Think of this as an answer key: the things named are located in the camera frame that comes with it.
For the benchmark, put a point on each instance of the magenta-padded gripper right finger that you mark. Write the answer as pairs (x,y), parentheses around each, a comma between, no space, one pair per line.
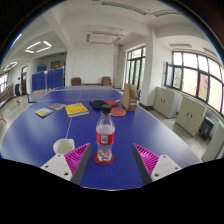
(163,166)

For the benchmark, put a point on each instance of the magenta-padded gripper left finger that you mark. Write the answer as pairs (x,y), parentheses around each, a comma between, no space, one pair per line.
(60,165)

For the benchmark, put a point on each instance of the clear red-labelled water bottle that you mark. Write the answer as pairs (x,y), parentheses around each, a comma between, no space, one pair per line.
(105,136)

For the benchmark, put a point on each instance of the white mug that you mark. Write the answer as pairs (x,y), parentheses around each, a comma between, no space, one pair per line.
(64,146)

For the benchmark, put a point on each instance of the flat round red coaster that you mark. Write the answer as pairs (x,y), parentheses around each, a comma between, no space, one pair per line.
(99,162)

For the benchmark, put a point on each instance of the colourful small book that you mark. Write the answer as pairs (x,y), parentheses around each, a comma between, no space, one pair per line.
(44,112)

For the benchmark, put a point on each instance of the yellow book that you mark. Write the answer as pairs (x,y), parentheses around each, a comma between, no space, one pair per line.
(76,110)

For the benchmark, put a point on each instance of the black bin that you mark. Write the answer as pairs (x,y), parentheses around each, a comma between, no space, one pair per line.
(206,127)

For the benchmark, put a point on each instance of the beige two-door cabinet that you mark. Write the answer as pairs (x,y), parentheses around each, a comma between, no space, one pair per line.
(166,101)
(190,115)

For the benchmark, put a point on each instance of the grey-pink thin book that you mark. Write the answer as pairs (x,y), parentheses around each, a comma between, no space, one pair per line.
(57,106)

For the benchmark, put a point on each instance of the round red table tennis paddle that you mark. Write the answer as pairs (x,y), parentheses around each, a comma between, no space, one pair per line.
(118,112)

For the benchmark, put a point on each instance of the black paddle case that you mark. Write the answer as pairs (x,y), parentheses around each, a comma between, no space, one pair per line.
(97,104)

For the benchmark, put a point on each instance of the brown cardboard box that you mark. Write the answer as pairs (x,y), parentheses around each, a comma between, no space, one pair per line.
(130,98)

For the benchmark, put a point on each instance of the brown armchair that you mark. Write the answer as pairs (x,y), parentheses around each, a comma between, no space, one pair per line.
(76,81)
(106,81)

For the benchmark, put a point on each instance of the person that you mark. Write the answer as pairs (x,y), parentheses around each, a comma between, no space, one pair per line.
(17,90)

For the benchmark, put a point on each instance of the blue folded table tennis tables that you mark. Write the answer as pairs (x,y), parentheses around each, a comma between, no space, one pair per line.
(48,79)

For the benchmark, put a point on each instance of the large black-framed window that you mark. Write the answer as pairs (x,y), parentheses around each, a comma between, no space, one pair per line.
(193,78)

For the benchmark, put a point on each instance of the tall black-framed window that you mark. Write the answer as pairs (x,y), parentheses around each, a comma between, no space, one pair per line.
(135,66)

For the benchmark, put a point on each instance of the ceiling lights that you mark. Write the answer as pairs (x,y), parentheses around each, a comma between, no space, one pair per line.
(39,46)

